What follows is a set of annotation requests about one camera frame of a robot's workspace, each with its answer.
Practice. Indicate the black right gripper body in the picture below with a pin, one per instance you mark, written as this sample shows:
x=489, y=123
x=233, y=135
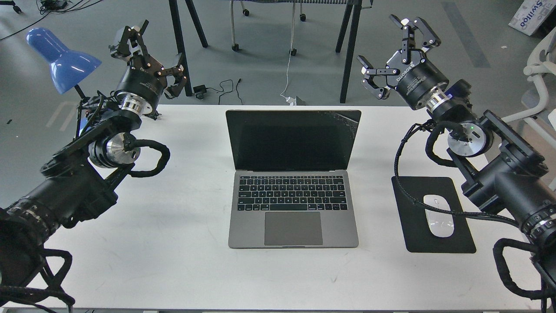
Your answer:
x=416, y=78

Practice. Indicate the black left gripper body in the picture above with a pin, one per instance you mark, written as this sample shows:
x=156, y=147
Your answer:
x=141, y=86

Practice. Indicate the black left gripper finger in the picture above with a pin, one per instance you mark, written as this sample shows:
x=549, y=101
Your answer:
x=129, y=45
x=177, y=72

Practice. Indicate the grey laptop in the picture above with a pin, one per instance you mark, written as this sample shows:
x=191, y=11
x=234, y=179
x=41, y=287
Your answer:
x=291, y=185

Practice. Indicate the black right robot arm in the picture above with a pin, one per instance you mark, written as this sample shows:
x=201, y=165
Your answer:
x=502, y=171

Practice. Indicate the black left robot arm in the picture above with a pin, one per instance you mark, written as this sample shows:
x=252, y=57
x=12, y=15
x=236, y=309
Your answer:
x=81, y=178

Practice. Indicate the blue desk lamp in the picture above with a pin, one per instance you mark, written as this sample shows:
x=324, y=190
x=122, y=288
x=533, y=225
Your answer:
x=67, y=67

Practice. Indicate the white cardboard box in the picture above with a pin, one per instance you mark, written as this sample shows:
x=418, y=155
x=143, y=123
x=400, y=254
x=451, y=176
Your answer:
x=531, y=15

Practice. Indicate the white office chair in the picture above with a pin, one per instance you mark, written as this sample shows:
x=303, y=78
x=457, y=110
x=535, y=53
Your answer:
x=540, y=65

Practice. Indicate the white computer mouse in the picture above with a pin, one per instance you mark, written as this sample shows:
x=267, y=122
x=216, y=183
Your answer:
x=440, y=224

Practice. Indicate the black mouse pad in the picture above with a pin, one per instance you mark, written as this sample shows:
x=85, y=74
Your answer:
x=427, y=231

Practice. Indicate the black table frame legs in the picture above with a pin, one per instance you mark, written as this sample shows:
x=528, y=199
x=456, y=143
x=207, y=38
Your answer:
x=351, y=14

